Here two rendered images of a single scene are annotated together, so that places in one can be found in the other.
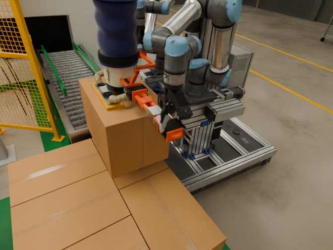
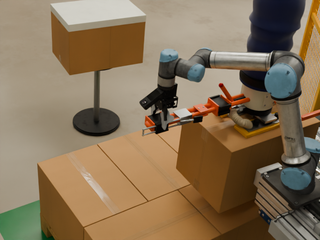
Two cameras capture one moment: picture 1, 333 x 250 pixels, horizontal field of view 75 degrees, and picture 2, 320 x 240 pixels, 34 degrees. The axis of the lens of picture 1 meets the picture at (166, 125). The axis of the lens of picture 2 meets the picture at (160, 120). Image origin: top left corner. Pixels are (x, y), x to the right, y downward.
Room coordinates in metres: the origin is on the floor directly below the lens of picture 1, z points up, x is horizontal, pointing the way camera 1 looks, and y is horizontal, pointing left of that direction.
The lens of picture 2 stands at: (0.62, -1.94, 2.51)
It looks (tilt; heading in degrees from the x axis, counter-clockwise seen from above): 34 degrees down; 87
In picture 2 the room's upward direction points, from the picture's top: 6 degrees clockwise
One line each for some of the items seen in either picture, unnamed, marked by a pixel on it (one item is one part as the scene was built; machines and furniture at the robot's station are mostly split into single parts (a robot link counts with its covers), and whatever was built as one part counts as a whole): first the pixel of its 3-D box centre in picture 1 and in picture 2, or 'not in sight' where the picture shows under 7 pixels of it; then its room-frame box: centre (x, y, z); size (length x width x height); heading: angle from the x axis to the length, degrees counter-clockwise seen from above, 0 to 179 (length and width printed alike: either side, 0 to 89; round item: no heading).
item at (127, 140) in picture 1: (123, 118); (245, 145); (1.21, 0.30, 0.88); 0.60 x 0.40 x 0.40; 32
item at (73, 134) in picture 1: (111, 123); not in sight; (1.52, 0.49, 0.58); 0.70 x 0.03 x 0.06; 124
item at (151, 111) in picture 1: (155, 113); (182, 116); (0.82, 0.05, 1.20); 0.07 x 0.07 x 0.04; 32
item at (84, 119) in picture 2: not in sight; (96, 91); (0.26, 1.69, 0.31); 0.40 x 0.40 x 0.62
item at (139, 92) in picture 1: (136, 92); (219, 105); (1.00, 0.17, 1.20); 0.10 x 0.08 x 0.06; 122
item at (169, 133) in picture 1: (169, 129); (156, 122); (0.70, -0.02, 1.20); 0.08 x 0.07 x 0.05; 32
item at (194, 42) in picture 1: (184, 47); (191, 69); (0.82, -0.05, 1.50); 0.11 x 0.11 x 0.08; 63
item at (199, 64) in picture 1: (198, 70); (305, 154); (1.34, -0.19, 1.20); 0.13 x 0.12 x 0.14; 63
